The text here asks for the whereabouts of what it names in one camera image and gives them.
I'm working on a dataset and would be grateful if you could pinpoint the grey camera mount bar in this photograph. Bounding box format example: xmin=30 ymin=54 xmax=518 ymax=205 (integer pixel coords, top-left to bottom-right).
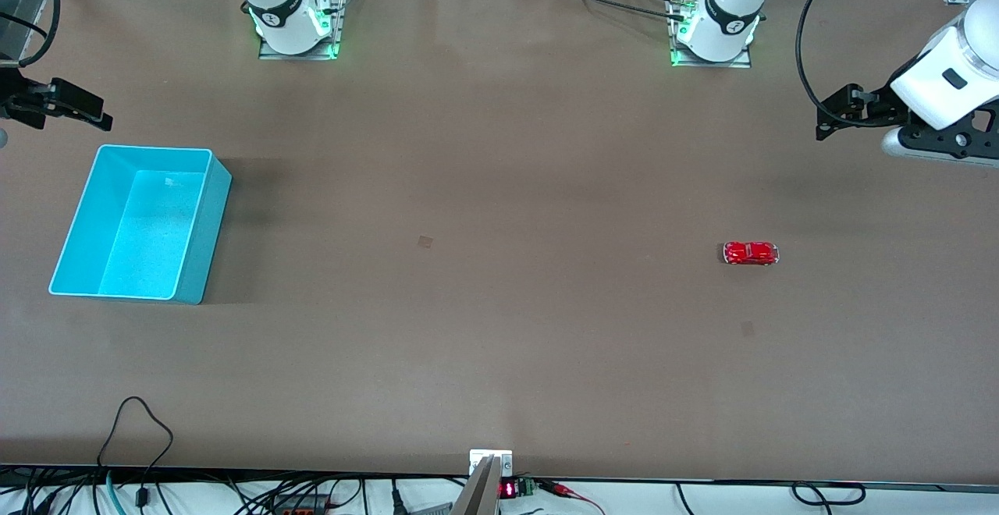
xmin=450 ymin=456 xmax=501 ymax=515

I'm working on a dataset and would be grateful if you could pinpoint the blue plastic box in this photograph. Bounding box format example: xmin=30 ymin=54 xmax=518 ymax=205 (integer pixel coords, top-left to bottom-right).
xmin=48 ymin=144 xmax=233 ymax=305

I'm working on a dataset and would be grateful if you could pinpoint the red beetle toy car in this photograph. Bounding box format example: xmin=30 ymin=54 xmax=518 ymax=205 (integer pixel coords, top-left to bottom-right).
xmin=723 ymin=240 xmax=780 ymax=266

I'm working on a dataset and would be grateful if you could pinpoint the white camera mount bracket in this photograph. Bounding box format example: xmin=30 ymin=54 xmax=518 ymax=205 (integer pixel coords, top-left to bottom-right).
xmin=469 ymin=449 xmax=514 ymax=478

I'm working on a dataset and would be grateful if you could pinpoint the red clip lead wire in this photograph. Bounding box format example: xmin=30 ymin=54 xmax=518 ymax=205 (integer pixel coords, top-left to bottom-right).
xmin=537 ymin=480 xmax=606 ymax=515

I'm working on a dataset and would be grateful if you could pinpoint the black coiled cable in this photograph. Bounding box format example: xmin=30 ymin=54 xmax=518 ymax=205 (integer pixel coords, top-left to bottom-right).
xmin=791 ymin=481 xmax=867 ymax=507

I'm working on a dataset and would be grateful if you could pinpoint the grey side panel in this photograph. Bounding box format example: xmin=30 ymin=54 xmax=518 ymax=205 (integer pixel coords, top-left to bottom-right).
xmin=0 ymin=0 xmax=52 ymax=61

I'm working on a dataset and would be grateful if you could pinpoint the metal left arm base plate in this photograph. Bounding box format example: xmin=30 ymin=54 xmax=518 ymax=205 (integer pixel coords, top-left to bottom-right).
xmin=669 ymin=0 xmax=753 ymax=70

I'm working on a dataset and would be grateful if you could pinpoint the thin black looping cable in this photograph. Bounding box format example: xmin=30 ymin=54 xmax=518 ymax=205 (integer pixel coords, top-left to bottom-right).
xmin=97 ymin=396 xmax=175 ymax=510

